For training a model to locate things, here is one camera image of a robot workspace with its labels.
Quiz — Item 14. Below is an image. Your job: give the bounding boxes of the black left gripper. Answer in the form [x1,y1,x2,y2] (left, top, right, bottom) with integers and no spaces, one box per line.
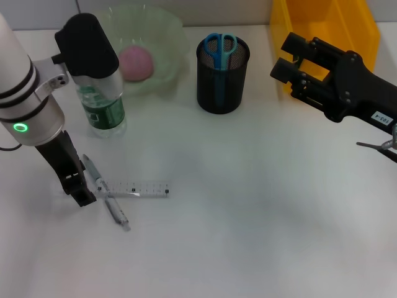
[35,130,97,208]

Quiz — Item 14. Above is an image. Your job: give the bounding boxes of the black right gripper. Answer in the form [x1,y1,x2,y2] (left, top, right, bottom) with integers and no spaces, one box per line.
[269,32,397,137]

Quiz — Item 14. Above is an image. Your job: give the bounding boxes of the blue scissors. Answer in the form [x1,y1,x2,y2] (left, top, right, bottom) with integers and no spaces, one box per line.
[203,32,238,106]

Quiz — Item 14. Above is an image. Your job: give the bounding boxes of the clear water bottle green label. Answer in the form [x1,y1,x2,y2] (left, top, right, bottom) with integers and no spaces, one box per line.
[76,77,128,139]

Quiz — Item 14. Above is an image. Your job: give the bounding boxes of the pink peach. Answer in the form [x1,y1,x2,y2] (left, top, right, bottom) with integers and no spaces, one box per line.
[118,45,155,82]

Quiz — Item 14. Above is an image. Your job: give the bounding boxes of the grey pen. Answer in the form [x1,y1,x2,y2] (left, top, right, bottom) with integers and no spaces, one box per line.
[81,153,132,232]

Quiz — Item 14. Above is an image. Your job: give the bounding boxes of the black mesh pen holder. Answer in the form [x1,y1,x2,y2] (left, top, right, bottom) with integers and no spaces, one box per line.
[196,32,251,115]

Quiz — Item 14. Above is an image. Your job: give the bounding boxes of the clear plastic ruler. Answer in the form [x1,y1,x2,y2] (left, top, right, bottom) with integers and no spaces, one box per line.
[60,179,172,199]

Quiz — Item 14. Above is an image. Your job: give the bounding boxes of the green translucent fruit bowl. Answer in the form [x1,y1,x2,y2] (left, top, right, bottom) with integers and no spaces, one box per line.
[92,4,192,99]

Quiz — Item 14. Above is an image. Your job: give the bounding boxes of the yellow plastic bin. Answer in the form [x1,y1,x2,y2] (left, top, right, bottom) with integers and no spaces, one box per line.
[269,0,381,99]

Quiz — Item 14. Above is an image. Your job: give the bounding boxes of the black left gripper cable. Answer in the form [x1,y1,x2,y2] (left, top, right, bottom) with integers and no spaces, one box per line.
[0,142,23,153]

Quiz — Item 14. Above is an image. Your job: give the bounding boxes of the grey right gripper cable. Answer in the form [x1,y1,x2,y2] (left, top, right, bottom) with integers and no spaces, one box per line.
[355,123,397,162]

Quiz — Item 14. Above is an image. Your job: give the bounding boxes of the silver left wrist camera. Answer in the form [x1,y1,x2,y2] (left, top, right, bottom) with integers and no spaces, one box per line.
[32,12,125,99]

